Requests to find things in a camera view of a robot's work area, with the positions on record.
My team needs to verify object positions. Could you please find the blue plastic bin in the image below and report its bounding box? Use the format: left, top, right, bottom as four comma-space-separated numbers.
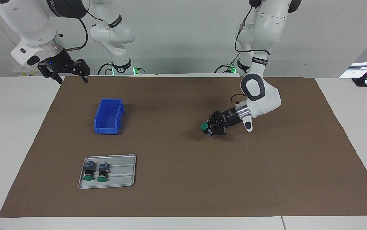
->
94, 98, 125, 134

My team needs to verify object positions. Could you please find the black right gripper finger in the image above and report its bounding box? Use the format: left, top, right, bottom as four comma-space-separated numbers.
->
70, 59, 91, 84
38, 64, 63, 84

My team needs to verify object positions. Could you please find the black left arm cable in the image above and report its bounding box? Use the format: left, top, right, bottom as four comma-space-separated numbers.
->
230, 6, 271, 107

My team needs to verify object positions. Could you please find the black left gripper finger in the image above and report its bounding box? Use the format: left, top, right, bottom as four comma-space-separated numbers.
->
207, 125, 228, 136
208, 110, 225, 124

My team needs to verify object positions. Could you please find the black base cable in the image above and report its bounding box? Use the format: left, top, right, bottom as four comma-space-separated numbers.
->
214, 53, 240, 73
97, 62, 114, 75

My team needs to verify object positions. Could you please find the brown table mat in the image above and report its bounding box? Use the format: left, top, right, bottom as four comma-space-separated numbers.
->
0, 76, 367, 218

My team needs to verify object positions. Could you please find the green push button switch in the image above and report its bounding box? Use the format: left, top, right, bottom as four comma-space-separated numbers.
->
83, 161, 96, 181
200, 122, 214, 137
97, 162, 110, 182

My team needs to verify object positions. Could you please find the white background object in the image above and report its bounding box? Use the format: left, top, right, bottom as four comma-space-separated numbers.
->
339, 62, 367, 87

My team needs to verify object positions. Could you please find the pale yellow box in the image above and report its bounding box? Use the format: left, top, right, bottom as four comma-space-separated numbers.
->
13, 62, 40, 77

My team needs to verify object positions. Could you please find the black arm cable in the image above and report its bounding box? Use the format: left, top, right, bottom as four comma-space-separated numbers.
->
230, 6, 271, 107
65, 11, 105, 52

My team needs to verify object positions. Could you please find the grey metal tray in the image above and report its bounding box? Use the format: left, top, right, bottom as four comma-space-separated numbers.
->
78, 154, 137, 189

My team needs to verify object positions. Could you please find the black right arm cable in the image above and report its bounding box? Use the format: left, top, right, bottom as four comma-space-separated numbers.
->
65, 11, 105, 52

